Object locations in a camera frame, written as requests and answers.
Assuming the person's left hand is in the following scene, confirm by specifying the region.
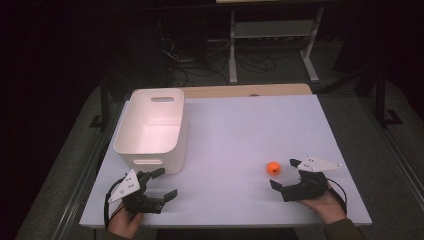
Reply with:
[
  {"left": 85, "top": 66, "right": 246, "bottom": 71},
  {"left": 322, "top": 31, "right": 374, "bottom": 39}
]
[{"left": 106, "top": 202, "right": 145, "bottom": 240}]

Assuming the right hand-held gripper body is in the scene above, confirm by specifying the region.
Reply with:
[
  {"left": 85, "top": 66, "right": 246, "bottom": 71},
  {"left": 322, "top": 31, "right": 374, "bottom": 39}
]
[{"left": 280, "top": 155, "right": 344, "bottom": 203}]

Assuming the person's right hand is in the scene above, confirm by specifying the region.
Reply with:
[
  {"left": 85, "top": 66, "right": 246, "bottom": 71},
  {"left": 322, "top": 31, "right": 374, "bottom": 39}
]
[{"left": 297, "top": 188, "right": 348, "bottom": 225}]

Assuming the tangle of floor cables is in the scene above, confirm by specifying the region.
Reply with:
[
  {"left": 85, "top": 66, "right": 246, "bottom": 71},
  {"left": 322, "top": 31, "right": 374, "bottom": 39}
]
[{"left": 159, "top": 35, "right": 278, "bottom": 88}]

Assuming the white metal table frame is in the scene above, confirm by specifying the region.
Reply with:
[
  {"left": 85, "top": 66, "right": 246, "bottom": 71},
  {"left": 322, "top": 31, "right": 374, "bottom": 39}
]
[{"left": 228, "top": 6, "right": 325, "bottom": 85}]

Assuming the black metal stand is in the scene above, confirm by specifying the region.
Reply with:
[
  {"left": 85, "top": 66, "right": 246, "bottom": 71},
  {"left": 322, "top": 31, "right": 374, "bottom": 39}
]
[
  {"left": 374, "top": 65, "right": 404, "bottom": 128},
  {"left": 88, "top": 75, "right": 112, "bottom": 132}
]

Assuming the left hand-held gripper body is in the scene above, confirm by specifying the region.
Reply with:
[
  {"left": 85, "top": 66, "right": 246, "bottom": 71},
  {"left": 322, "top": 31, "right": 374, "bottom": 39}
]
[{"left": 107, "top": 168, "right": 165, "bottom": 215}]

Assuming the white plastic bin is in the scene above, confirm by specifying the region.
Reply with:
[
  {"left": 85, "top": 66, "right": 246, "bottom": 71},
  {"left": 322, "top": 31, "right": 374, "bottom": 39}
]
[{"left": 113, "top": 87, "right": 189, "bottom": 175}]

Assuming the orange ball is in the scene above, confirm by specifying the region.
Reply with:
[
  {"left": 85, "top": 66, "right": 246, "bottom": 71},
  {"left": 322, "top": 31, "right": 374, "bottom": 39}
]
[{"left": 265, "top": 161, "right": 282, "bottom": 177}]

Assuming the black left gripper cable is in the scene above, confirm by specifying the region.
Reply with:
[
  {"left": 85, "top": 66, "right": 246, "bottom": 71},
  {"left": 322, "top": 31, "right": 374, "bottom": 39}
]
[{"left": 103, "top": 177, "right": 127, "bottom": 231}]

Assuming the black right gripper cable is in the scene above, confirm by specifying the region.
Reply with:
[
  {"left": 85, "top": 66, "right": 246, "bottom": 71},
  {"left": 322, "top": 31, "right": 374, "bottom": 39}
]
[{"left": 325, "top": 179, "right": 349, "bottom": 215}]

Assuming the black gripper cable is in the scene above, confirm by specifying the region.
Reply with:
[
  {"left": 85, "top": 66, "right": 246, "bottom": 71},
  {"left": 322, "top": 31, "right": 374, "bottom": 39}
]
[
  {"left": 103, "top": 177, "right": 127, "bottom": 231},
  {"left": 325, "top": 179, "right": 349, "bottom": 215}
]

